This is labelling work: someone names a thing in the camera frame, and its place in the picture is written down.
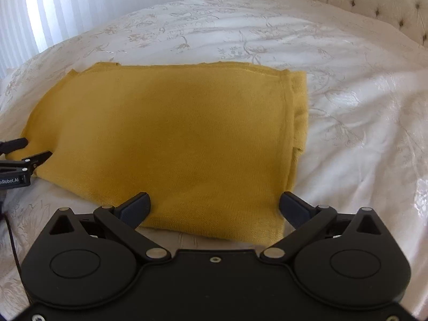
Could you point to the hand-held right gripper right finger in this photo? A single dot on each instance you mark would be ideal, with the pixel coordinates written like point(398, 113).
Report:
point(291, 207)

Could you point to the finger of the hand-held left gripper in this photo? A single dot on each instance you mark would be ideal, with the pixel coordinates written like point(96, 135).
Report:
point(33, 159)
point(13, 144)

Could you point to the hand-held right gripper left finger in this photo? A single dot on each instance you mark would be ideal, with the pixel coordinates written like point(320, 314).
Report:
point(137, 207)

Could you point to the yellow knit sweater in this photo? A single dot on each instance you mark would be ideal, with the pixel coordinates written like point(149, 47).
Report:
point(174, 133)

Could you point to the white floral bedspread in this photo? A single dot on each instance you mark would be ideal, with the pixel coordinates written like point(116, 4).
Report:
point(351, 107)

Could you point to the white sheer curtain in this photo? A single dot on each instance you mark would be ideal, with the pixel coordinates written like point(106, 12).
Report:
point(67, 10)

